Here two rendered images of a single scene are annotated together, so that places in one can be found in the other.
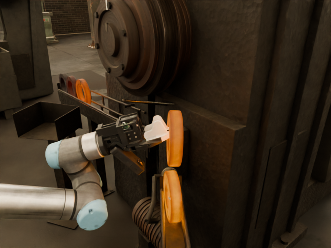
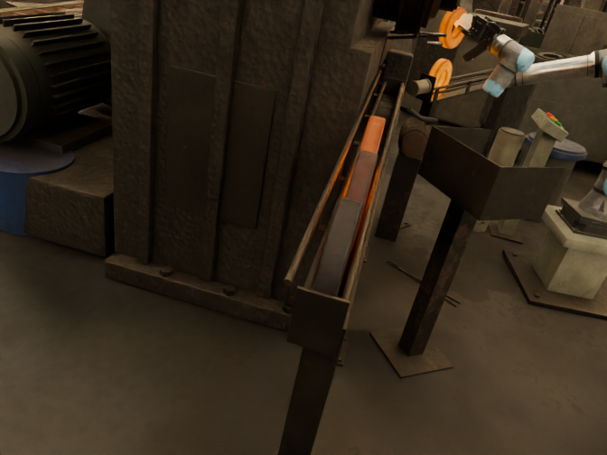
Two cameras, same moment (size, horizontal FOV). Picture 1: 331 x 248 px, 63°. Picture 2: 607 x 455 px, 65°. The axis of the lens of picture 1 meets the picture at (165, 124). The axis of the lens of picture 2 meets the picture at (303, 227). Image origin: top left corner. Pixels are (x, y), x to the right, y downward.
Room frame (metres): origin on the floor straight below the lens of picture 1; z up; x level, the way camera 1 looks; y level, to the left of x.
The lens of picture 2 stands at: (2.47, 1.16, 1.04)
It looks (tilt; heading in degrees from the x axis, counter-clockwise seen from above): 29 degrees down; 225
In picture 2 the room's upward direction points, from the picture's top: 12 degrees clockwise
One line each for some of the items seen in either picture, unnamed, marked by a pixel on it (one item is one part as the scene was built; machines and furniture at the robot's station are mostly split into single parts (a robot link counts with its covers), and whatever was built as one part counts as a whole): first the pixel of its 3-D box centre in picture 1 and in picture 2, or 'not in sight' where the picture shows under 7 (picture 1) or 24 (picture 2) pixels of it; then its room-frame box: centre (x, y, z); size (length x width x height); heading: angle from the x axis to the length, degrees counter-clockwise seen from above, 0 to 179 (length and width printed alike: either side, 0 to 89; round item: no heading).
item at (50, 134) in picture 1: (58, 167); (449, 264); (1.32, 0.63, 0.36); 0.26 x 0.20 x 0.72; 72
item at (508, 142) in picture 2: not in sight; (491, 181); (0.26, 0.19, 0.26); 0.12 x 0.12 x 0.52
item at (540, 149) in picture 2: not in sight; (527, 177); (0.13, 0.30, 0.31); 0.24 x 0.16 x 0.62; 37
